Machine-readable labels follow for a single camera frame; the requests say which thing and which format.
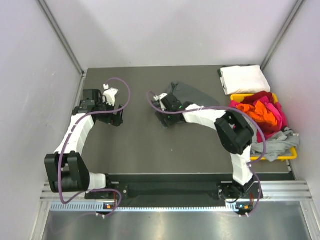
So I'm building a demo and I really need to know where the dark grey t shirt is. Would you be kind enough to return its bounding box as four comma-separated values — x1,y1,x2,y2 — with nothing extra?
164,81,220,107

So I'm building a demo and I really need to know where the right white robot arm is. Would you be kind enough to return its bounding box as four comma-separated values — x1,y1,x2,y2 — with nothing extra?
153,93,254,203

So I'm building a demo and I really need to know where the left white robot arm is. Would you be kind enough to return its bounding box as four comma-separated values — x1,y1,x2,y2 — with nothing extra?
44,87,123,199

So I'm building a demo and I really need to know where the yellow plastic basket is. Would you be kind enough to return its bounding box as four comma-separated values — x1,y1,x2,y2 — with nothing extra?
229,91,300,162

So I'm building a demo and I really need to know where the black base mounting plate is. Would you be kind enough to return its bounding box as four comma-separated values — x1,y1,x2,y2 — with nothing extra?
84,173,266,208

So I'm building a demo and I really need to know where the folded white t shirt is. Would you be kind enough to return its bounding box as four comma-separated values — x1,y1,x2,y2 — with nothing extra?
217,65,271,96

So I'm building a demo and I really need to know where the dark red t shirt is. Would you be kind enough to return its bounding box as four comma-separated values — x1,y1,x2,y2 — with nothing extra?
242,91,274,106

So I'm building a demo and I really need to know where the orange t shirt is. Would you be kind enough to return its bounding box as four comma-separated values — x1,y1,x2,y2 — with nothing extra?
236,101,278,127

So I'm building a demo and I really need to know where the pink t shirt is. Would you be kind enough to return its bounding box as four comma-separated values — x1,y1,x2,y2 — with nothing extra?
229,100,286,139

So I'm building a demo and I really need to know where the light grey t shirt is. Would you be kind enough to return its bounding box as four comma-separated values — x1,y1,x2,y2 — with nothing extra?
250,127,300,162

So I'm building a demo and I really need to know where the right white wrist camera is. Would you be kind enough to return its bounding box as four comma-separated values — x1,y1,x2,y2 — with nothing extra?
153,93,168,111

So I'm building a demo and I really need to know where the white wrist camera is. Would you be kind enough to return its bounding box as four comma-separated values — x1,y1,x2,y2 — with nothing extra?
153,93,168,111
102,84,119,107

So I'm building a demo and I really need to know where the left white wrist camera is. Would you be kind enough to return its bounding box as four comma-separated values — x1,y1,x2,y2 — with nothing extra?
102,84,119,107

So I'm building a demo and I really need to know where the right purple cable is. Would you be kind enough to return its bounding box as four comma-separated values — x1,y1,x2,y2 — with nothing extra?
146,90,268,217

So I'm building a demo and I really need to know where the slotted grey cable duct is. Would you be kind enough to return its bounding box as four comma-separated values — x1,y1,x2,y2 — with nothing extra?
50,201,249,213

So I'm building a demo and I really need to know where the left aluminium corner post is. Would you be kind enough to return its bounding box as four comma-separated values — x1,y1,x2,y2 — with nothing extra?
36,0,87,78

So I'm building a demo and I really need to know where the aluminium corner post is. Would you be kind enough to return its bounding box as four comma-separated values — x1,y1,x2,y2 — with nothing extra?
260,0,306,71
36,0,87,78

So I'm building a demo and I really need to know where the right aluminium corner post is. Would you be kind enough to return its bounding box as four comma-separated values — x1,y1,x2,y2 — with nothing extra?
260,0,306,71

